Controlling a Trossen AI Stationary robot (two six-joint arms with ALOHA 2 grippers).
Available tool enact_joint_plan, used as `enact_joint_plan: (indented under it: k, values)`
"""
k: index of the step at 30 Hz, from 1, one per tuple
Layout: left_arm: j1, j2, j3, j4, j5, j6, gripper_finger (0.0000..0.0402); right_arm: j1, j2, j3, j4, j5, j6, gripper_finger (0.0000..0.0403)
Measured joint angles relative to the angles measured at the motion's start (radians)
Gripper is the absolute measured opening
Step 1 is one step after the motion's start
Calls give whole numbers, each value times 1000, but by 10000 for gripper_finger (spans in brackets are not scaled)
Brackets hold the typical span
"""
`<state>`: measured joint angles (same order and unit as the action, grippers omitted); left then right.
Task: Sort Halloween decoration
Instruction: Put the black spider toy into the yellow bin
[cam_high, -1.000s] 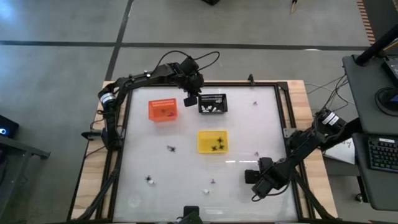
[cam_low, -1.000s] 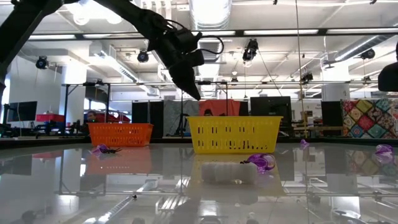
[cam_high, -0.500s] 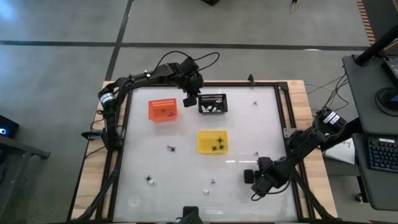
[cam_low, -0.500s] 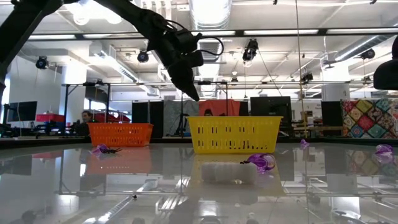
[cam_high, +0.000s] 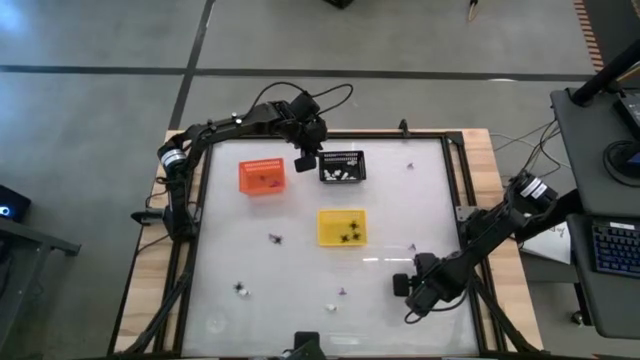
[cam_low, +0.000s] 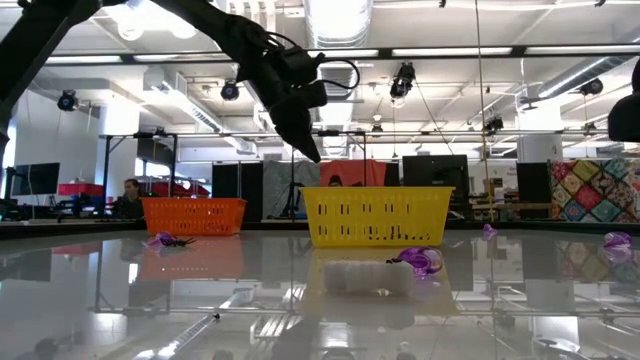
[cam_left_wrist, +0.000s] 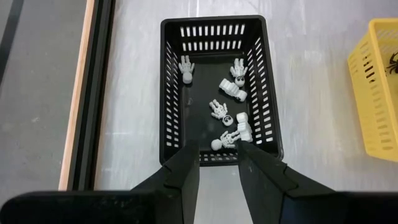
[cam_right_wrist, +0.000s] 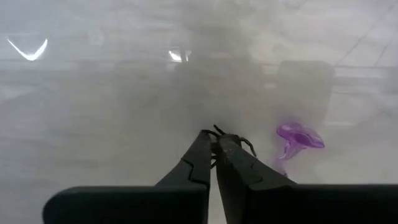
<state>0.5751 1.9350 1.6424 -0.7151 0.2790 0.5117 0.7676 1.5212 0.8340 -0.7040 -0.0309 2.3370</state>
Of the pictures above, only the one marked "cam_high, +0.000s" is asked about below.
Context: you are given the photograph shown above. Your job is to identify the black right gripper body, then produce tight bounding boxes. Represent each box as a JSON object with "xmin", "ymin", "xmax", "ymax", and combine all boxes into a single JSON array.
[{"xmin": 404, "ymin": 252, "xmax": 454, "ymax": 315}]

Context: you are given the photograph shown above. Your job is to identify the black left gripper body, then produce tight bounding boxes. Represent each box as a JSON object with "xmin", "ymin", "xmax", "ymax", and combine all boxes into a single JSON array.
[{"xmin": 280, "ymin": 92, "xmax": 329, "ymax": 155}]

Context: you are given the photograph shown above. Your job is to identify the orange plastic basket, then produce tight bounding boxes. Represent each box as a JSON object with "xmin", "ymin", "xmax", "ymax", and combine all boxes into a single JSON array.
[{"xmin": 238, "ymin": 157, "xmax": 287, "ymax": 196}]

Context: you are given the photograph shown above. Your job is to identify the black plastic basket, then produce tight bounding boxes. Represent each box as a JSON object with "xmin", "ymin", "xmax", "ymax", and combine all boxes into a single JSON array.
[{"xmin": 318, "ymin": 150, "xmax": 368, "ymax": 184}]

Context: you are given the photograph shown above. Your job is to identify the yellow plastic basket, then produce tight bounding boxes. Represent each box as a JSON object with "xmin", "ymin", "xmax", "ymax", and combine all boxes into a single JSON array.
[{"xmin": 317, "ymin": 208, "xmax": 370, "ymax": 248}]

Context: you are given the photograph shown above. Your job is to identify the white paper sheet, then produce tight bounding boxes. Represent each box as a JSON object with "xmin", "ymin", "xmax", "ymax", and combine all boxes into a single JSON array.
[{"xmin": 519, "ymin": 198, "xmax": 574, "ymax": 266}]

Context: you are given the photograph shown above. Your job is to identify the black desk support bar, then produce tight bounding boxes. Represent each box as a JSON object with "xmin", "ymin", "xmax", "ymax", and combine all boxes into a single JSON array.
[{"xmin": 513, "ymin": 188, "xmax": 584, "ymax": 245}]

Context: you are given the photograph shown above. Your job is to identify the black backlit keyboard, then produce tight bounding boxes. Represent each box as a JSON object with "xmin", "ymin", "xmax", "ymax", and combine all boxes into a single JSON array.
[{"xmin": 591, "ymin": 221, "xmax": 640, "ymax": 279}]

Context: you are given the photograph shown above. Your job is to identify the grey side desk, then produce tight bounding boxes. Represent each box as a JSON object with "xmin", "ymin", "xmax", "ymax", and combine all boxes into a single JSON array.
[{"xmin": 549, "ymin": 87, "xmax": 640, "ymax": 341}]

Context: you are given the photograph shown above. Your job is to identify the black round headphones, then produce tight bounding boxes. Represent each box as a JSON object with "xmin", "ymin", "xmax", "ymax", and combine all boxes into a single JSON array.
[{"xmin": 602, "ymin": 139, "xmax": 640, "ymax": 190}]

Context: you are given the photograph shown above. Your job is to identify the black laptop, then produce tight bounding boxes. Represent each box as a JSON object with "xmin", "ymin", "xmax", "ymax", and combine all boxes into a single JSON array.
[{"xmin": 613, "ymin": 88, "xmax": 640, "ymax": 142}]

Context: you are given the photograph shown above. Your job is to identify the grey metal table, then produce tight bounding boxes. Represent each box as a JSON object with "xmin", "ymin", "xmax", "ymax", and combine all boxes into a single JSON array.
[{"xmin": 0, "ymin": 217, "xmax": 82, "ymax": 360}]

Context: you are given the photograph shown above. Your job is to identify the black pole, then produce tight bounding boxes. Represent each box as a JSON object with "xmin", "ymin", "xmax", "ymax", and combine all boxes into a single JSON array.
[{"xmin": 569, "ymin": 38, "xmax": 640, "ymax": 107}]

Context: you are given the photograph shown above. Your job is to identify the black computer box with light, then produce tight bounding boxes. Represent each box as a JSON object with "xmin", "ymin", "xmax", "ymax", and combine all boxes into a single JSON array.
[{"xmin": 0, "ymin": 183, "xmax": 33, "ymax": 224}]

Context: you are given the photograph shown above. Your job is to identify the dark mat with striped edge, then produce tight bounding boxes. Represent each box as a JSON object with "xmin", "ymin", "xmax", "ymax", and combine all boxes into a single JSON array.
[{"xmin": 573, "ymin": 0, "xmax": 640, "ymax": 75}]

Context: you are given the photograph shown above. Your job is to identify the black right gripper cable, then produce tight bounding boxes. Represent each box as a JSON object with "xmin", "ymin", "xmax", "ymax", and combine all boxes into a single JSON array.
[{"xmin": 403, "ymin": 294, "xmax": 469, "ymax": 325}]

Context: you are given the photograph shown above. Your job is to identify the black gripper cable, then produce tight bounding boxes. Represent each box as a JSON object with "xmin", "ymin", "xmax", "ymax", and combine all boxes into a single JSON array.
[
  {"xmin": 248, "ymin": 81, "xmax": 355, "ymax": 119},
  {"xmin": 403, "ymin": 294, "xmax": 469, "ymax": 325}
]

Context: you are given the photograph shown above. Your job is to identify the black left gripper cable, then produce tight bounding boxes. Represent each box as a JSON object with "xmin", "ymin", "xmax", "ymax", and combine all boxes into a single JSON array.
[{"xmin": 248, "ymin": 81, "xmax": 355, "ymax": 119}]

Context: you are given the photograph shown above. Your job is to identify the black floor cable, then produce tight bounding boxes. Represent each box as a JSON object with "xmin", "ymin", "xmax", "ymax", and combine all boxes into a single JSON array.
[{"xmin": 492, "ymin": 118, "xmax": 574, "ymax": 174}]

